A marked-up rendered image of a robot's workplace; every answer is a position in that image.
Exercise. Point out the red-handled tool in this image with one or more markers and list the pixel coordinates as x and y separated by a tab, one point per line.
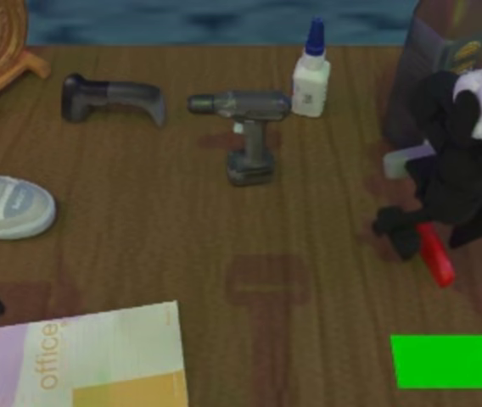
438	258

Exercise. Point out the white grey sneaker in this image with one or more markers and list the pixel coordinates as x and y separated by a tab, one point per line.
12	207

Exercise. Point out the black grey barcode scanner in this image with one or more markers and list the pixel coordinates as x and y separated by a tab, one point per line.
96	97

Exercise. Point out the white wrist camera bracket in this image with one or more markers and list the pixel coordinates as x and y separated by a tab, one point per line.
398	163

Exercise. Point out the white glue bottle blue cap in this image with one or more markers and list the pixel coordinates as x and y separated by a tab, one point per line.
311	85

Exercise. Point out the green square marker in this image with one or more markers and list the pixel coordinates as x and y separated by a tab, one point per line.
444	361

